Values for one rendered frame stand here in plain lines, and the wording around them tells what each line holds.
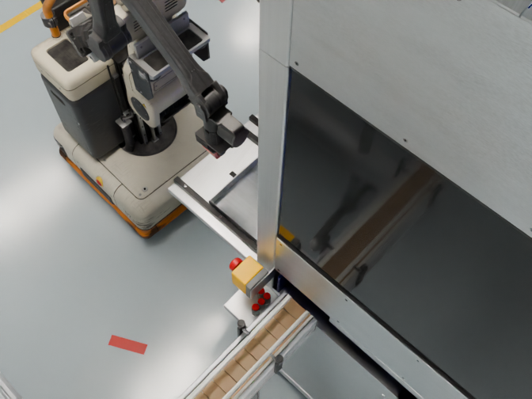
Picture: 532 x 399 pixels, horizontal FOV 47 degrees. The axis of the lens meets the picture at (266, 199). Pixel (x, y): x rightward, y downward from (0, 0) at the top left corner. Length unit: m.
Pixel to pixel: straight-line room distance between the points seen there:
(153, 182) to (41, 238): 0.62
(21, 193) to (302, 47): 2.36
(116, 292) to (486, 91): 2.23
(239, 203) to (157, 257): 0.99
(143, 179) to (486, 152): 2.03
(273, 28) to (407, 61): 0.24
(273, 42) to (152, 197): 1.74
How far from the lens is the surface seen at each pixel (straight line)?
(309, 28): 0.88
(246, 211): 1.87
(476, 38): 0.71
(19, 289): 2.90
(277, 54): 0.97
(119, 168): 2.73
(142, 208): 2.61
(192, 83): 1.49
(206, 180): 1.93
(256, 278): 1.61
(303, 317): 1.65
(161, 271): 2.77
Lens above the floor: 2.52
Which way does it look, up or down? 60 degrees down
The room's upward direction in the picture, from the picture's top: 2 degrees clockwise
